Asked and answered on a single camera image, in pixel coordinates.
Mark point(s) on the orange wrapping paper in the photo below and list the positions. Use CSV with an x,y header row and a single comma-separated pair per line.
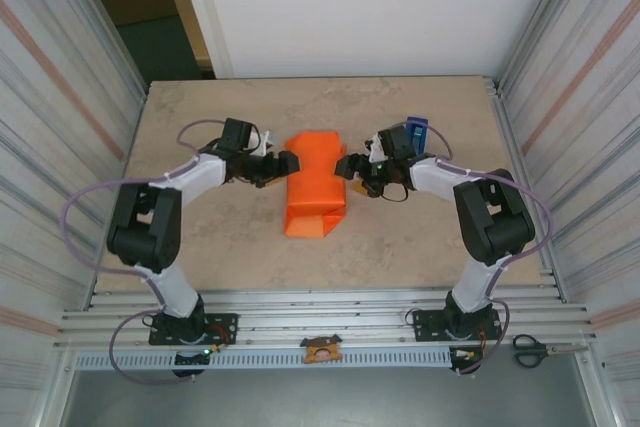
x,y
315,172

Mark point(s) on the blue tape dispenser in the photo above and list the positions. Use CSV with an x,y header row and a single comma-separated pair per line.
x,y
419,129

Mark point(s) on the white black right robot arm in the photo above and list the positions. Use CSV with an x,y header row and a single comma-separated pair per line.
x,y
435,179

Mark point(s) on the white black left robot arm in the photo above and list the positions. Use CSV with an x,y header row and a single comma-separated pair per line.
x,y
200,177

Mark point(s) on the black controller board green light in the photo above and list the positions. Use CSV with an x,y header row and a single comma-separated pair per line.
x,y
190,359

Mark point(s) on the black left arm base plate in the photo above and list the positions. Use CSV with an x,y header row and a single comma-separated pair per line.
x,y
225,327

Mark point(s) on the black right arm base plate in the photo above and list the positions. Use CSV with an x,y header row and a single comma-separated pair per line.
x,y
425,327

